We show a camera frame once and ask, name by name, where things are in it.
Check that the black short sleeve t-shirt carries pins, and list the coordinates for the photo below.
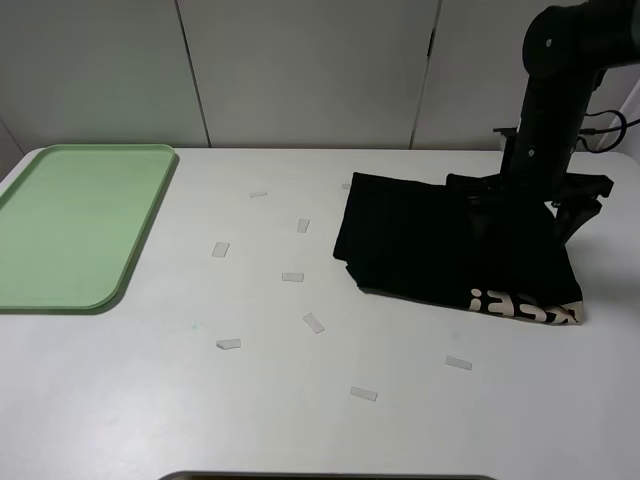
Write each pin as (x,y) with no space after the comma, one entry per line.
(414,241)

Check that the clear tape piece front centre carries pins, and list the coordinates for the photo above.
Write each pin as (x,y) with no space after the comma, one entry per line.
(364,394)

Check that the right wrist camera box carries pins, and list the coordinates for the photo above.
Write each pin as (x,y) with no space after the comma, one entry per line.
(505,135)

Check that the clear tape piece front left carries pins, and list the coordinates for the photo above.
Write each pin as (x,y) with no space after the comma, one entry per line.
(228,344)

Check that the clear tape piece front right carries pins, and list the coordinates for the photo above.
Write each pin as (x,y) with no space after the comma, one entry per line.
(458,363)

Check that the clear tape piece upper middle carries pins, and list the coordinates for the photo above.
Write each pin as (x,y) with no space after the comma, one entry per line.
(303,225)

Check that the light green plastic tray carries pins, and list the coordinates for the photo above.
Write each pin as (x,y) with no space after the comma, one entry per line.
(74,223)

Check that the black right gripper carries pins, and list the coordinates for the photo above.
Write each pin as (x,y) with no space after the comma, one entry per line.
(485,202)

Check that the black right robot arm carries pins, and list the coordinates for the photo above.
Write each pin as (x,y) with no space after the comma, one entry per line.
(566,52)

